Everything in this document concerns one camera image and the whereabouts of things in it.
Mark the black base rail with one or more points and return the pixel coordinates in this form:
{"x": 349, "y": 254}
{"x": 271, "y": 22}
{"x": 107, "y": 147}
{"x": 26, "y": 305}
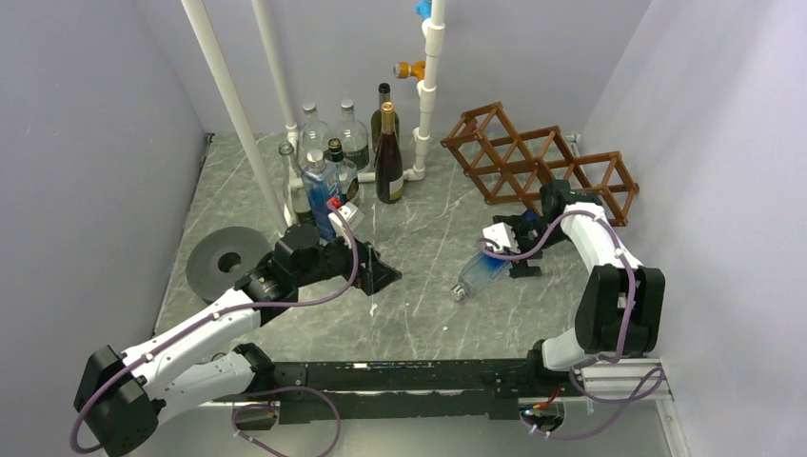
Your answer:
{"x": 498, "y": 389}

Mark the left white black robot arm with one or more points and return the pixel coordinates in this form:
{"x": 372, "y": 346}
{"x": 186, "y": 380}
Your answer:
{"x": 124, "y": 396}

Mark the orange valve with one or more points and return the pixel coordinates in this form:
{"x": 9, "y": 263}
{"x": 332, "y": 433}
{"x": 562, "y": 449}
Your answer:
{"x": 404, "y": 70}

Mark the standing clear empty bottle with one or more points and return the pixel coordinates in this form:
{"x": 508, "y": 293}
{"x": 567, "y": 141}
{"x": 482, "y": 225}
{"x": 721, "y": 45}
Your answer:
{"x": 296, "y": 202}

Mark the clear bottle dark label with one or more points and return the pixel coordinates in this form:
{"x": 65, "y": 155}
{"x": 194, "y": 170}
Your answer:
{"x": 353, "y": 135}

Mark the white pvc pipe frame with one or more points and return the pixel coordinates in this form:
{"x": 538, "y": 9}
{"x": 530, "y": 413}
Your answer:
{"x": 433, "y": 32}

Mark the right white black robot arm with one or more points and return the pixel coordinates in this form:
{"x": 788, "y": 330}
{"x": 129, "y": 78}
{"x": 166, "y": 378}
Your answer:
{"x": 620, "y": 308}

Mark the small dark capped bottle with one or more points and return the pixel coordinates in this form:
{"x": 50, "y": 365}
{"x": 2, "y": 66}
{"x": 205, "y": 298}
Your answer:
{"x": 347, "y": 171}

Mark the brown wooden wine rack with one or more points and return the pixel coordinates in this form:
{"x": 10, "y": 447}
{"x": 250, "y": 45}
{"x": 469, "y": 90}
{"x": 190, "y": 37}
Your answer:
{"x": 509, "y": 166}

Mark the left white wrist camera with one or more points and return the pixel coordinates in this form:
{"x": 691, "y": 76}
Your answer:
{"x": 344, "y": 218}

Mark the dark bottle gold cap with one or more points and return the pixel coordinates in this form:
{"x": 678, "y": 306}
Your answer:
{"x": 389, "y": 172}

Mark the blue valve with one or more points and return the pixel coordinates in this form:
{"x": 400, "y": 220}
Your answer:
{"x": 424, "y": 9}

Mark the dark bottle silver cap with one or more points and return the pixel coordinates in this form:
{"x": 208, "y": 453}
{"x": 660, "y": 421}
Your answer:
{"x": 384, "y": 95}

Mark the aluminium frame rail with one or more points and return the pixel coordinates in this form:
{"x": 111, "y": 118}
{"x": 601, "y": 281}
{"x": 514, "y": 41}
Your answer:
{"x": 618, "y": 385}

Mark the clear bottle red green label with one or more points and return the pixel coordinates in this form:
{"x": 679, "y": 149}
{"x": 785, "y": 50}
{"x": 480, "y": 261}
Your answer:
{"x": 314, "y": 133}

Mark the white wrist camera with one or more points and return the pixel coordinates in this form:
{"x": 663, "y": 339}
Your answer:
{"x": 344, "y": 218}
{"x": 500, "y": 238}

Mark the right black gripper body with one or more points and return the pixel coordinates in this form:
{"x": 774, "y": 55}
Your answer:
{"x": 528, "y": 236}

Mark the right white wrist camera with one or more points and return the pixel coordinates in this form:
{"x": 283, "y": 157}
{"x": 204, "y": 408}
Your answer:
{"x": 500, "y": 238}

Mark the blue labelled clear bottle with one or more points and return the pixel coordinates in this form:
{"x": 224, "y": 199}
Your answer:
{"x": 322, "y": 183}

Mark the slanted white pvc pipe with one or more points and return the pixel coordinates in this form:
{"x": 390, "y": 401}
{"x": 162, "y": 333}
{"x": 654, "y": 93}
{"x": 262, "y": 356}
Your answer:
{"x": 196, "y": 13}

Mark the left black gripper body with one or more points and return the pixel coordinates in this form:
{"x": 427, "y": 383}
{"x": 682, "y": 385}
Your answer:
{"x": 340, "y": 260}

